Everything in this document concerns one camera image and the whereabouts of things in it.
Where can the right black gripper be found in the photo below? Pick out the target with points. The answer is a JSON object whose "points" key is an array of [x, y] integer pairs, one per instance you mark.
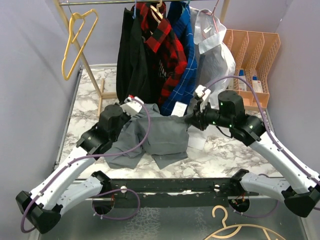
{"points": [[197, 118]]}

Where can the white hanging shirt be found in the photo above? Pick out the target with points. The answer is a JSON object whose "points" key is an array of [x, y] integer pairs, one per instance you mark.
{"points": [[214, 61]]}

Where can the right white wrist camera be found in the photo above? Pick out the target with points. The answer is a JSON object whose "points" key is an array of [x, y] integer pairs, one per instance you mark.
{"points": [[202, 95]]}

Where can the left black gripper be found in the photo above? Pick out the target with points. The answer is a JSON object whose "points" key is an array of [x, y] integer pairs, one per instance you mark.
{"points": [[127, 116]]}

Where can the beige wooden hanger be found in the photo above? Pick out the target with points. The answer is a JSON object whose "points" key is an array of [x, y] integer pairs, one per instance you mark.
{"points": [[155, 11]]}

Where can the beige hanger in foreground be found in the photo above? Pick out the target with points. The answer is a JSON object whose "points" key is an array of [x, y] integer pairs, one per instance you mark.
{"points": [[238, 227]]}

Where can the red black plaid shirt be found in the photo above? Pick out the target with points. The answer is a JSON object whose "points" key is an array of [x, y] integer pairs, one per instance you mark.
{"points": [[169, 60]]}

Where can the pink wire hanger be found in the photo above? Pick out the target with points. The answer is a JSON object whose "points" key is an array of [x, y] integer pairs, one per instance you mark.
{"points": [[207, 24]]}

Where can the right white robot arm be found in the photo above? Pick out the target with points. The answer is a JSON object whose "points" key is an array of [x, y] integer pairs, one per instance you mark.
{"points": [[299, 189]]}

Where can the blue wire hanger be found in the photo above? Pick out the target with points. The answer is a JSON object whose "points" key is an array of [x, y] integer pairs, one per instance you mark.
{"points": [[134, 8]]}

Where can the orange plastic file organizer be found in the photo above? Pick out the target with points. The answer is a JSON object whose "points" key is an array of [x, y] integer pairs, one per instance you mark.
{"points": [[251, 51]]}

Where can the grey button shirt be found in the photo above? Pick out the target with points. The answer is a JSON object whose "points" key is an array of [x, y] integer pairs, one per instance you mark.
{"points": [[166, 143]]}

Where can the white box in organizer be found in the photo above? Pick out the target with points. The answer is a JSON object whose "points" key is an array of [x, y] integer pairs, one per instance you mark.
{"points": [[256, 83], [242, 86]]}

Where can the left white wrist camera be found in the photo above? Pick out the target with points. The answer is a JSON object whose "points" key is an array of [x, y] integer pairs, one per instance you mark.
{"points": [[132, 105]]}

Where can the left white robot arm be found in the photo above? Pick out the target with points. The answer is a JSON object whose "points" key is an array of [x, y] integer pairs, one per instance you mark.
{"points": [[45, 204]]}

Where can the black hanging shirt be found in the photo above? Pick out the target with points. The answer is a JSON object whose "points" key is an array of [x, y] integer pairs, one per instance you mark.
{"points": [[134, 74]]}

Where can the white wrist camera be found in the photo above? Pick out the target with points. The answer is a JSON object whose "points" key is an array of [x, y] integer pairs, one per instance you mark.
{"points": [[202, 95], [132, 105]]}

